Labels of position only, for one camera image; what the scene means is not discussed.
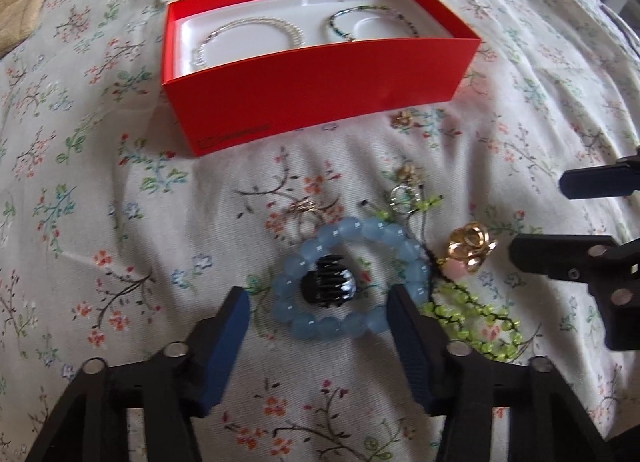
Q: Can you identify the floral bedsheet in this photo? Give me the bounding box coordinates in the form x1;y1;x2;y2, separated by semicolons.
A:
0;0;640;462

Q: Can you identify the black hair claw clip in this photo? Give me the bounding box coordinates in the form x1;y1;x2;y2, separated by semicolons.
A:
299;254;357;303

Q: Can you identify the red cardboard box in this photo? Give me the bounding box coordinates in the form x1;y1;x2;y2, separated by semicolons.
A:
162;0;482;159

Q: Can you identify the green and blue beaded bracelet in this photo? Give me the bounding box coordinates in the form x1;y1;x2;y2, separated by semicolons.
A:
327;5;421;42

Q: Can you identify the green bead necklace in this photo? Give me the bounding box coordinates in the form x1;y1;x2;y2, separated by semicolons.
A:
360;194;523;360

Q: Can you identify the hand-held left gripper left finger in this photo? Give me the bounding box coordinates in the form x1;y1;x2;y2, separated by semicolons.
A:
37;287;251;462

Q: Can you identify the white pearl bracelet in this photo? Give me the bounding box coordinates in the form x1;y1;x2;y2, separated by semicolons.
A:
190;16;306;70

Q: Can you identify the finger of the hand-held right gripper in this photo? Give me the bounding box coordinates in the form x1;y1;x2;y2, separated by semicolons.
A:
559;149;640;200
509;234;640;315

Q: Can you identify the silver ring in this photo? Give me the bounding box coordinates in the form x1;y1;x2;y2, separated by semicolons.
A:
390;186;416;213

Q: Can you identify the light blue bead bracelet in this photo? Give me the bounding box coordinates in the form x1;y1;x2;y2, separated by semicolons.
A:
272;216;433;340

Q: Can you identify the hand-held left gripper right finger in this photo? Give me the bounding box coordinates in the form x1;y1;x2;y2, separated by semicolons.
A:
387;286;618;462

